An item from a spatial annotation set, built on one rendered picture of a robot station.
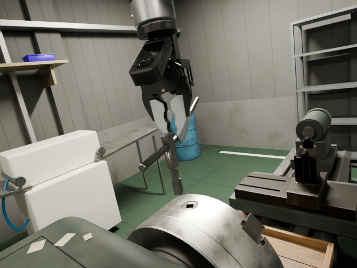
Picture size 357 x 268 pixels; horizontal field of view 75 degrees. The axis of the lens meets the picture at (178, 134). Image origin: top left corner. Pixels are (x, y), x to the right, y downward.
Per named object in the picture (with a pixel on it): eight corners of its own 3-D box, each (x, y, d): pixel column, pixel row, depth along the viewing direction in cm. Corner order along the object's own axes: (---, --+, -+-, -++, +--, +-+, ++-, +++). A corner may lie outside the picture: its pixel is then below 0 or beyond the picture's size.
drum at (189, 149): (185, 150, 493) (178, 110, 473) (206, 152, 456) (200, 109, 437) (167, 159, 454) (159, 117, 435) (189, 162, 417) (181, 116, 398)
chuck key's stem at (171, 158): (183, 197, 42) (169, 134, 39) (171, 197, 42) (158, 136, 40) (186, 190, 44) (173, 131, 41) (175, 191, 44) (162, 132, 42)
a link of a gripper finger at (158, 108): (182, 136, 49) (175, 93, 47) (172, 145, 44) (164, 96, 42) (168, 137, 51) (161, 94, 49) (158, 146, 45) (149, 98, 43)
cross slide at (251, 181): (356, 222, 77) (356, 210, 76) (235, 197, 104) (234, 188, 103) (358, 195, 90) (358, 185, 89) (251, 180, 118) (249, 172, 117)
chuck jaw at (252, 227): (223, 273, 47) (259, 250, 40) (205, 252, 49) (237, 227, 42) (245, 239, 55) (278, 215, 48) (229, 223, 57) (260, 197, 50)
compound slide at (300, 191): (318, 209, 79) (317, 196, 78) (286, 203, 86) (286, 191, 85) (327, 183, 95) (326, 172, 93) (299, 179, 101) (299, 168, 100)
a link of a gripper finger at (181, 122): (201, 134, 48) (191, 89, 46) (194, 142, 43) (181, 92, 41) (187, 136, 49) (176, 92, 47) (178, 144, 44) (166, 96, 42)
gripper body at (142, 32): (196, 88, 48) (185, 26, 45) (183, 93, 40) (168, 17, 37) (162, 95, 50) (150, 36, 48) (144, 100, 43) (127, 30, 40)
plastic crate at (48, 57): (50, 64, 286) (48, 56, 284) (57, 61, 273) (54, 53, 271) (24, 66, 266) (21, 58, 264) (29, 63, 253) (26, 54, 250)
